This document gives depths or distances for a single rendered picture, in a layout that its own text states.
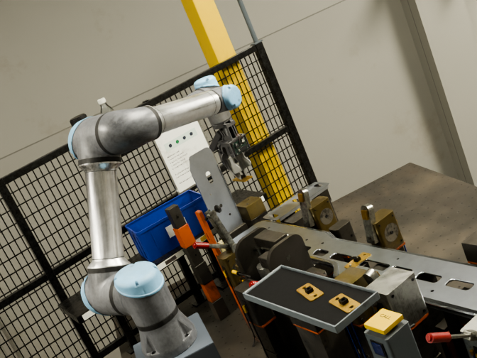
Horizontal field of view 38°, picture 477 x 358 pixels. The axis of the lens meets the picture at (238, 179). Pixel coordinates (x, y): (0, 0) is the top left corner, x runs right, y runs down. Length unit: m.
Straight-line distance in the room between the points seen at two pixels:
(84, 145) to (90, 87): 2.04
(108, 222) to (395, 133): 2.87
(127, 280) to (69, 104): 2.26
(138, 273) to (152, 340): 0.18
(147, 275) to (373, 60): 2.86
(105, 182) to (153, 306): 0.36
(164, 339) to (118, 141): 0.52
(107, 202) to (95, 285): 0.22
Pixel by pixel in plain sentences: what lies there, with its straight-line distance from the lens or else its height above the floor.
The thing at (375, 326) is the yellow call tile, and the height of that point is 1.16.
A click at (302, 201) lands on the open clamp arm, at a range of 2.42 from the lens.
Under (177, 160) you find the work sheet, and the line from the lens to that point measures 2.84.
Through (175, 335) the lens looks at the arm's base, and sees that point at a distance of 1.79.
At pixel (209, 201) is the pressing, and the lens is 2.60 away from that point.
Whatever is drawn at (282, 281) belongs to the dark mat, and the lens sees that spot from 1.77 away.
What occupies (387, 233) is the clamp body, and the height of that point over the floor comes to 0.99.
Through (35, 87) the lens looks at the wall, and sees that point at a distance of 3.89.
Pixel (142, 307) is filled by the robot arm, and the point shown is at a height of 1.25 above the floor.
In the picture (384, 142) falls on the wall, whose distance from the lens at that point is 4.42.
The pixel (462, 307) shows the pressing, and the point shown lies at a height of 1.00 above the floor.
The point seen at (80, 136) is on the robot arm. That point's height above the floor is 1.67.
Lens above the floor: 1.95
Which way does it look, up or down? 17 degrees down
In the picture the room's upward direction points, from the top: 24 degrees counter-clockwise
